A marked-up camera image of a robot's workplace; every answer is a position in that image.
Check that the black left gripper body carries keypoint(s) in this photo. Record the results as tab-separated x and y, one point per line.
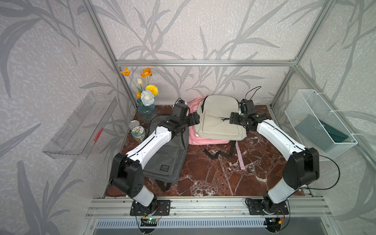
188	121

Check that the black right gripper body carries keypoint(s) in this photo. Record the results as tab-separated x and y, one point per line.
237	119

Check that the beige backpack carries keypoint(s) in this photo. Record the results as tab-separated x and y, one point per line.
214	112

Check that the grey backpack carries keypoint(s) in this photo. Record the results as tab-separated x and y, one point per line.
166	165

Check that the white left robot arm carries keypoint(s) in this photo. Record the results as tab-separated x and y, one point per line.
127	170

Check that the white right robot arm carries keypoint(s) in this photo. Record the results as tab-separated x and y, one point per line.
302	167

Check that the pink backpack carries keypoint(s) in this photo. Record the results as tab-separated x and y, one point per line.
194	138

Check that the blue glass vase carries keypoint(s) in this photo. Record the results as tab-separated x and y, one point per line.
147	113

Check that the artificial flower bouquet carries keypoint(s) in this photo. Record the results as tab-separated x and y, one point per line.
146	91

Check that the sunflower label plastic can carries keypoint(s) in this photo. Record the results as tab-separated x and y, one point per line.
139	134

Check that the green box in basket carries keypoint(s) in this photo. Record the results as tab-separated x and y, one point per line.
322	135

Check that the red marker on shelf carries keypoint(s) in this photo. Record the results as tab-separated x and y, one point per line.
98	134

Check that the white wire mesh basket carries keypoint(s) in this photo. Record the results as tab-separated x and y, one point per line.
310	102

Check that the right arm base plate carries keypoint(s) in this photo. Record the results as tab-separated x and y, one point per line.
263	207

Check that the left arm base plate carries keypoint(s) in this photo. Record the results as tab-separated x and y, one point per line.
156	208

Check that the clear acrylic wall shelf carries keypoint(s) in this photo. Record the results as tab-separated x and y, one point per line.
74	140

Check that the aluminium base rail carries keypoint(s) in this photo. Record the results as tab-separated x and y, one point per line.
200	207

